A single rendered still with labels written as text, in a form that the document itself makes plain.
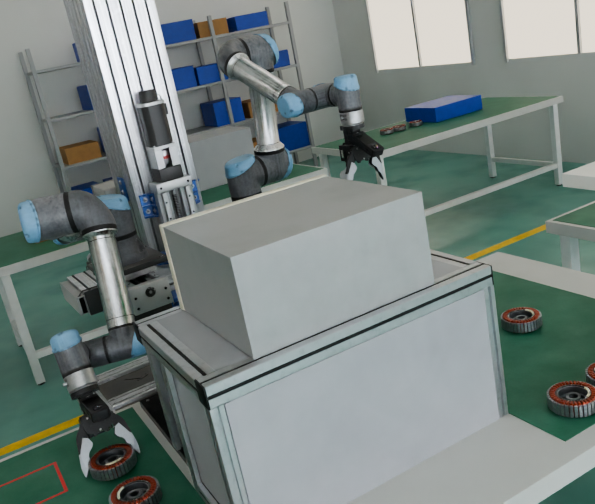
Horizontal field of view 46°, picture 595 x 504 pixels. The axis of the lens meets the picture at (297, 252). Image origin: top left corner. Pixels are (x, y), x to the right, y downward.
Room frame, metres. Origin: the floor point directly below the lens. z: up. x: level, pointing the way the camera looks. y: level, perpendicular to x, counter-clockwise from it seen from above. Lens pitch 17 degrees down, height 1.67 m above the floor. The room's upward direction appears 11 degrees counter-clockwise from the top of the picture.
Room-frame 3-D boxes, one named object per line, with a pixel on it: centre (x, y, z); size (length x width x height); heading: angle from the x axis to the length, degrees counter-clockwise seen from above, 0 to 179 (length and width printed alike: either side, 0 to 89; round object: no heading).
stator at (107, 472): (1.50, 0.54, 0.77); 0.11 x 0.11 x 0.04
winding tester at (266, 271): (1.44, 0.01, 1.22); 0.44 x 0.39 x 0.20; 116
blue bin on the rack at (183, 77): (8.27, 1.01, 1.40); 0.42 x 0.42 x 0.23; 26
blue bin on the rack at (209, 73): (8.46, 0.62, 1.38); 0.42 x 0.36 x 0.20; 24
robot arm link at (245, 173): (2.56, 0.14, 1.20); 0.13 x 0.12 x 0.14; 125
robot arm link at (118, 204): (2.32, 0.59, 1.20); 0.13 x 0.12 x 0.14; 99
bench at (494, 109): (5.68, -1.33, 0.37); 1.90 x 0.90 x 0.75; 116
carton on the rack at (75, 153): (7.75, 2.11, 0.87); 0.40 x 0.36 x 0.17; 26
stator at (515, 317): (1.81, -0.59, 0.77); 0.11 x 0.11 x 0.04
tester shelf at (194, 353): (1.45, 0.00, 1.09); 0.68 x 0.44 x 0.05; 116
